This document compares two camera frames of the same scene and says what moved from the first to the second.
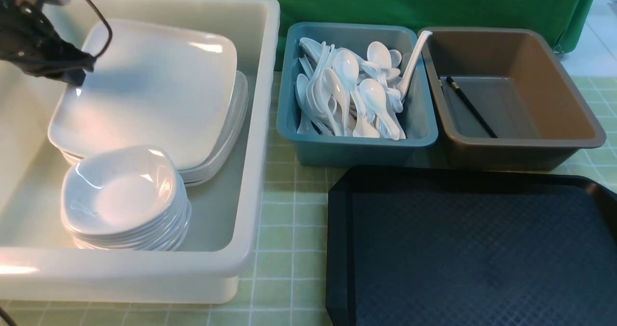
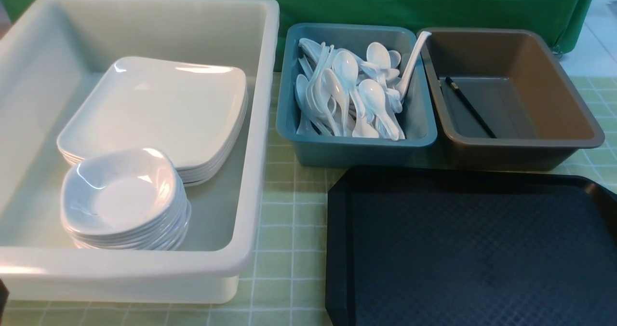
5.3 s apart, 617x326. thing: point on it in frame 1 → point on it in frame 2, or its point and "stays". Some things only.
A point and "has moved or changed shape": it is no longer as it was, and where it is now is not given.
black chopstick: x=489 y=132 stays
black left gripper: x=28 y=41 → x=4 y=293
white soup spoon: x=347 y=66 stays
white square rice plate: x=151 y=84 has moved or changed shape
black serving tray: x=408 y=246 stays
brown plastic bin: x=516 y=81 stays
